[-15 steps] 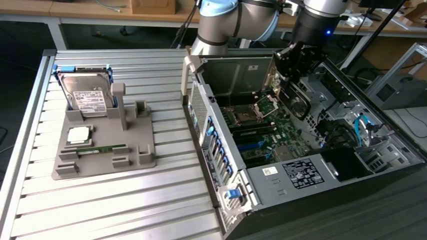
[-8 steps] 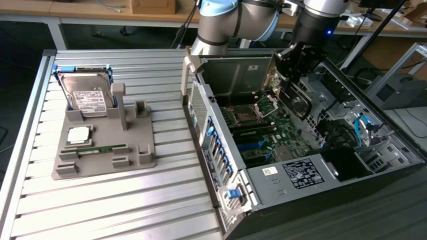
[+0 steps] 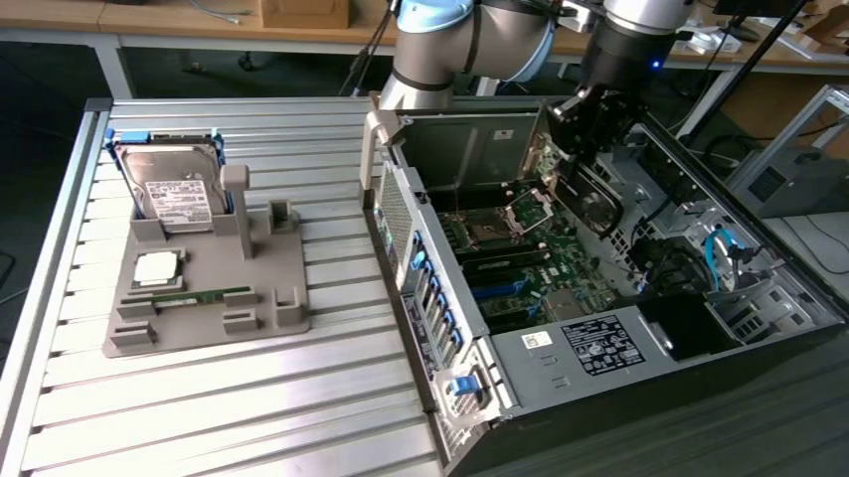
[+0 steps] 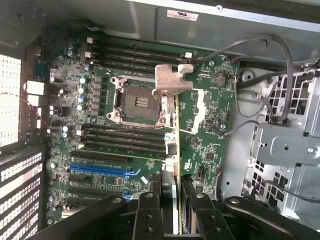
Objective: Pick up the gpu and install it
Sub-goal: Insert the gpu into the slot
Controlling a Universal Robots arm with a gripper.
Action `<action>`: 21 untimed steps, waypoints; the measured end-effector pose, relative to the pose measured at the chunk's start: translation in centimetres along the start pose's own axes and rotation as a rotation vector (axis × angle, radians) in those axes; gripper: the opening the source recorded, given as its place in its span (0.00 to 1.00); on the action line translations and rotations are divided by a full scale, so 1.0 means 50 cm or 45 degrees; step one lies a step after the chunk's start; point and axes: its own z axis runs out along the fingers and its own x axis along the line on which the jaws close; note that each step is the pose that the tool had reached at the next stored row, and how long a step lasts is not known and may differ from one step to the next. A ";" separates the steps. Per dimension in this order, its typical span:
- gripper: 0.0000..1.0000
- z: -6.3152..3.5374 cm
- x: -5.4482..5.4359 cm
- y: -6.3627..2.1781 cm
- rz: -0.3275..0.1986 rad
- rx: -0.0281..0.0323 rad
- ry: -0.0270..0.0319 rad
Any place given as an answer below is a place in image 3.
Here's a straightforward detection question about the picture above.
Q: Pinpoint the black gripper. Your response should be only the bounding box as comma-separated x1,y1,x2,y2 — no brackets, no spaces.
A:
546,22,673,161

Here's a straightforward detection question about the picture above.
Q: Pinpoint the graphics card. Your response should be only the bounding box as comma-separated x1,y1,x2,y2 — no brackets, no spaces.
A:
523,131,626,240

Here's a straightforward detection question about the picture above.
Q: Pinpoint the open black PC case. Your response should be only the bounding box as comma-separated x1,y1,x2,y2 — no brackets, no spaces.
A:
359,95,849,477

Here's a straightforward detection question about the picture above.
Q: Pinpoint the metal socket cover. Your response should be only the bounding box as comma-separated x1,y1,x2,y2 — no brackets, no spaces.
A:
503,188,555,233

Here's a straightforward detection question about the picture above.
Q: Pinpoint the white box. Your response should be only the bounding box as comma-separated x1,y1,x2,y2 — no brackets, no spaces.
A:
686,28,742,55

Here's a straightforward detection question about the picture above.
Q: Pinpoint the black stand pole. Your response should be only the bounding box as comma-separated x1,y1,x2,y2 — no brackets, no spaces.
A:
674,0,816,141

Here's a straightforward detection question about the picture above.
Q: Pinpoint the green motherboard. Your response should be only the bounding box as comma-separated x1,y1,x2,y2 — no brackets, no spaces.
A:
434,186,631,334

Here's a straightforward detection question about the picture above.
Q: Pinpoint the black RAM slot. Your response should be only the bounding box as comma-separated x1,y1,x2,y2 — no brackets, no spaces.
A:
459,249,551,264
463,260,555,277

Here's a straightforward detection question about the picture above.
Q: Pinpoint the grey machine housing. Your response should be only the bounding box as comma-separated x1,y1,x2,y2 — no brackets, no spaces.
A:
726,146,849,220

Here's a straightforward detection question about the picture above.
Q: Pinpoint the black monitor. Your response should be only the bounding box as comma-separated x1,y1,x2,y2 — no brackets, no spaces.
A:
714,0,808,42

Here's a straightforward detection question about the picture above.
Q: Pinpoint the blue expansion slot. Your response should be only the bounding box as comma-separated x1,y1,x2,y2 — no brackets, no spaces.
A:
474,281,531,300

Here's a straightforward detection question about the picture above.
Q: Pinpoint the chipset heatsink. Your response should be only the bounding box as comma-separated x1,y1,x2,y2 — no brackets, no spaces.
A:
542,289,586,320

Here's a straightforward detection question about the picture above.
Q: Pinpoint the wooden desk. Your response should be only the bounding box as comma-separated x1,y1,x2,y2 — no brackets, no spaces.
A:
546,0,849,140
0,0,399,99

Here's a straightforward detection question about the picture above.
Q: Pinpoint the cardboard box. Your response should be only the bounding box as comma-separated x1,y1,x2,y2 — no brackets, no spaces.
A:
262,0,350,29

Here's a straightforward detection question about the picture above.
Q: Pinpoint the grey power supply unit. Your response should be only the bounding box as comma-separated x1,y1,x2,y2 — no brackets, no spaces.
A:
487,307,671,413

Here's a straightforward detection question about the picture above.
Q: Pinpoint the hard disk with blue carrier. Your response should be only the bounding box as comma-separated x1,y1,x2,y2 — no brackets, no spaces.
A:
104,127,228,235

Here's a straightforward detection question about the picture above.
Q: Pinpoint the green RAM stick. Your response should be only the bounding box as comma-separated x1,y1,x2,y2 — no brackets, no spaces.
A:
137,287,252,305

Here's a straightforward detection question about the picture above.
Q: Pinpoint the grey parts rack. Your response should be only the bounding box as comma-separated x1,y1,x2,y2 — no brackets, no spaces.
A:
103,163,314,360

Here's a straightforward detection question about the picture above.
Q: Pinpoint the silver CPU chip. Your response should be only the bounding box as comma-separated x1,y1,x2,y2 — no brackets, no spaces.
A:
129,250,185,289

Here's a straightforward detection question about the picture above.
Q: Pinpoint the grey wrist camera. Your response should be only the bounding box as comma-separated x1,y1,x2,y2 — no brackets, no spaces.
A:
559,0,603,34

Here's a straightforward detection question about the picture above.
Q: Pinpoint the blue wire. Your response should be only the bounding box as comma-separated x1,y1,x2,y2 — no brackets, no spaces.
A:
702,226,739,294

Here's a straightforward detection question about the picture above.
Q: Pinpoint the aluminium profile frame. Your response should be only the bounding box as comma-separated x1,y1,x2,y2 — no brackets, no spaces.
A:
781,82,849,150

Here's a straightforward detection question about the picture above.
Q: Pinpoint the beige case handle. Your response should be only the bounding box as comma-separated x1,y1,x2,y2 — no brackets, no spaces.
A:
360,109,403,191

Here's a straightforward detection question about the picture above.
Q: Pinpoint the grey wire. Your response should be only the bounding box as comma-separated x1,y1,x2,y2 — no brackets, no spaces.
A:
706,275,777,305

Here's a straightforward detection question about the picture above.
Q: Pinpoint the light grey cable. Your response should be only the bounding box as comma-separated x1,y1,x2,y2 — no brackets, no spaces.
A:
188,0,258,24

